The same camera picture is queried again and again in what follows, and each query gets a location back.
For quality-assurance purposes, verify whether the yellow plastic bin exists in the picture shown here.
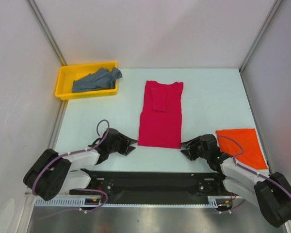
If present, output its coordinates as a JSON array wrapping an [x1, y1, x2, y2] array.
[[55, 61, 118, 100]]

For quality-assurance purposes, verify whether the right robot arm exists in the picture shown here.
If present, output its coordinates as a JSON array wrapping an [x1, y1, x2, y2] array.
[[180, 134, 291, 228]]

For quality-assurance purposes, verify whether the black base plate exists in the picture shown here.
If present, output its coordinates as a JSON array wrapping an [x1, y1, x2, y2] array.
[[69, 170, 237, 202]]

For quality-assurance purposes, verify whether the grey slotted cable duct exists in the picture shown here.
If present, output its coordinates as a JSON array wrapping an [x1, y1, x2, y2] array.
[[34, 197, 218, 208]]

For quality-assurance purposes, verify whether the grey t-shirt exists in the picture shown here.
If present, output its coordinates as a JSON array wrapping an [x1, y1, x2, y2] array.
[[72, 67, 123, 93]]

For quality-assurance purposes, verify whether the folded orange t-shirt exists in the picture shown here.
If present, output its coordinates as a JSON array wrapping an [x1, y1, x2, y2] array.
[[216, 129, 268, 170]]

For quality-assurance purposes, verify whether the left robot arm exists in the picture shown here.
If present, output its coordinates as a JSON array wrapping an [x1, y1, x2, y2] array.
[[23, 128, 138, 201]]

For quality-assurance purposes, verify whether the pink t-shirt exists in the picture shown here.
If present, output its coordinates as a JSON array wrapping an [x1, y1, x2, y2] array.
[[138, 81, 184, 149]]

